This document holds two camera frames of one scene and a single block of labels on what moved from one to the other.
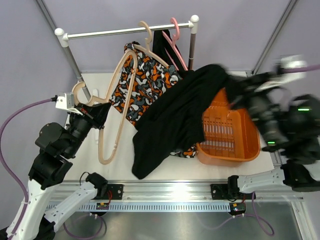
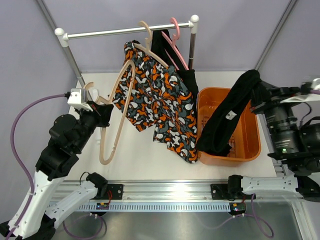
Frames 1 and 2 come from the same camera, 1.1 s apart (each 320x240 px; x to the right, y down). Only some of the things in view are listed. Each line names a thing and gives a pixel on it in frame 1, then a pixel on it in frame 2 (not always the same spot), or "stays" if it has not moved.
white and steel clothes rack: (63, 38) stays
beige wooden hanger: (147, 50) stays
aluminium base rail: (169, 192) stays
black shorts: (174, 122) to (214, 138)
